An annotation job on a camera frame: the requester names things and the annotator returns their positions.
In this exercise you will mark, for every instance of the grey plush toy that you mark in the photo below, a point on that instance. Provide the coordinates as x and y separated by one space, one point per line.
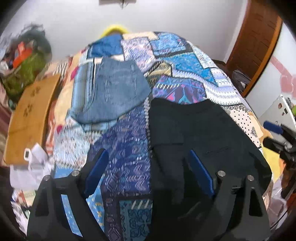
36 33

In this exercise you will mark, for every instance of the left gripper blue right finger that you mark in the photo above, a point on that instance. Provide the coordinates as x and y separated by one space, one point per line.
203 177

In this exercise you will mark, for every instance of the wooden cutout board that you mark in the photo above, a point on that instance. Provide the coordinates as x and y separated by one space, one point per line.
28 123

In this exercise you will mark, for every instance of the green fabric storage basket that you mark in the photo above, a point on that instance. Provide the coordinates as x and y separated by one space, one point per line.
16 82

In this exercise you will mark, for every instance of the brown wooden door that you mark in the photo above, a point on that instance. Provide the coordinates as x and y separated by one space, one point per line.
256 41

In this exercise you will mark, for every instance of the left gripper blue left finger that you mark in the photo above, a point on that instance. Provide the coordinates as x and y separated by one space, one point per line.
92 171

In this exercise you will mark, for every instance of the blue denim jeans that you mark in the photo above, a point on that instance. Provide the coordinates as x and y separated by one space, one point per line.
119 86

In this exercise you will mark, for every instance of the patchwork patterned bedspread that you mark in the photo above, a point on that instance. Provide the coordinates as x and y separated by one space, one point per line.
176 70

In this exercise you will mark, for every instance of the orange box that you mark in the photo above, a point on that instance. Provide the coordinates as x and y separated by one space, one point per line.
22 53

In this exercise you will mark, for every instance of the black pants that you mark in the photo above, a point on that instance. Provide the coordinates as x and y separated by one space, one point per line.
241 175

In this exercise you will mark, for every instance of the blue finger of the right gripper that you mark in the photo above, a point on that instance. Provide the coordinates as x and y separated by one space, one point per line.
273 127

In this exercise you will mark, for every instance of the white paper sheets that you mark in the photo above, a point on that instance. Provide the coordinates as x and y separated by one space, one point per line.
29 176

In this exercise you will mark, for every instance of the striped pink gold curtain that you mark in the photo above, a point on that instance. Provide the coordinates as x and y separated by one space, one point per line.
5 120

